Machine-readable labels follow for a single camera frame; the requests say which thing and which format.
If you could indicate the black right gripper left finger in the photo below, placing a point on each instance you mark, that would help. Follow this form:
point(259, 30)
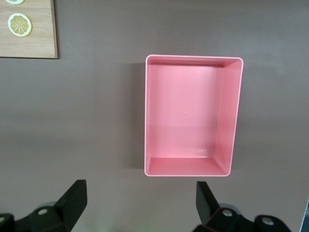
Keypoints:
point(70, 205)

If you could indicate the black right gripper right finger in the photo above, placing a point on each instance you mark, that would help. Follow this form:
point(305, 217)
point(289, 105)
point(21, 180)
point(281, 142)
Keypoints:
point(210, 212)

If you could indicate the pink plastic bin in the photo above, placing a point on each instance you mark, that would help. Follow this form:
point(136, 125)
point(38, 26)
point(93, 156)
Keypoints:
point(183, 108)

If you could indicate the wooden cutting board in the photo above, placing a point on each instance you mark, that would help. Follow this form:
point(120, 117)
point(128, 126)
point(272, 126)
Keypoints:
point(36, 46)

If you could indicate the lemon slice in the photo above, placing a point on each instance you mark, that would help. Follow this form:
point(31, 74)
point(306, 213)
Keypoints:
point(19, 24)
point(15, 1)

